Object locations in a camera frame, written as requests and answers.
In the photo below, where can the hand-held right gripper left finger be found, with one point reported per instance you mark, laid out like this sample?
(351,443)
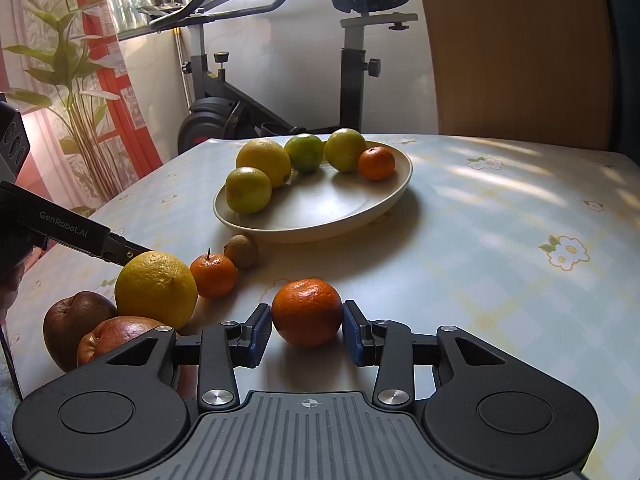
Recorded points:
(260,334)

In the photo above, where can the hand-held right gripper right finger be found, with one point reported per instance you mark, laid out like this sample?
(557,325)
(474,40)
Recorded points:
(352,334)

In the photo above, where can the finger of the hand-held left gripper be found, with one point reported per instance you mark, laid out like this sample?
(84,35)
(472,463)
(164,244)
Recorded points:
(120,250)

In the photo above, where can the large mandarin orange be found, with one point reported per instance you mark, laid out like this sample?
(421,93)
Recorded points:
(307,312)

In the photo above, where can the yellow lemon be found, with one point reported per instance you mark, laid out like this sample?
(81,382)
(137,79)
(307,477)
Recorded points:
(156,290)

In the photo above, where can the mandarin orange with stem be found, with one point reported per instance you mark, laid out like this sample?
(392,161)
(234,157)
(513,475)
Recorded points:
(214,276)

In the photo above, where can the brown kiwi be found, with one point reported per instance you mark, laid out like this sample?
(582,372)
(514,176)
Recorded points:
(241,251)

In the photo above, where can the red yellow apple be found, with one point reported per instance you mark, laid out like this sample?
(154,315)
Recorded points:
(125,335)

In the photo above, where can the dark red apple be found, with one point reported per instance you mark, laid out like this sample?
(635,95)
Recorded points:
(72,327)

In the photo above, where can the cream oval plate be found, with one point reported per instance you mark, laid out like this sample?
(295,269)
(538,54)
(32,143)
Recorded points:
(320,205)

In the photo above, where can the green apple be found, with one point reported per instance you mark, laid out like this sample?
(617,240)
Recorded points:
(345,149)
(248,191)

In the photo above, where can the large yellow citrus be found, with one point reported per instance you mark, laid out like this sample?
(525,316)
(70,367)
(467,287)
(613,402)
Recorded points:
(262,160)

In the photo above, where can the small mandarin orange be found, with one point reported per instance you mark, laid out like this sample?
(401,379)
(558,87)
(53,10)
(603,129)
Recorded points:
(376,163)

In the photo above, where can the green orange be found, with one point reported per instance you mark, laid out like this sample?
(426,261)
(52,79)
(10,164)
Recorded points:
(304,152)

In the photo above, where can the red plant print curtain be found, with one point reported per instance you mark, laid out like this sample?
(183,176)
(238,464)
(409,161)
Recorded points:
(135,125)

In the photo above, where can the window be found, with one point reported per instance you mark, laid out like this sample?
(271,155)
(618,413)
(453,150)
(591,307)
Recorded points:
(135,0)

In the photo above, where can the black exercise bike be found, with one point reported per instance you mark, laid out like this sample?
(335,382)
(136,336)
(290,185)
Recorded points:
(350,85)

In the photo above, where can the wooden chair back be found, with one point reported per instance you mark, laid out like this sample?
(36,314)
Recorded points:
(515,50)

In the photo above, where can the dark teal cloth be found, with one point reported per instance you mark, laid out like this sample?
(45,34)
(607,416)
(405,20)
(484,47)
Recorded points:
(625,60)

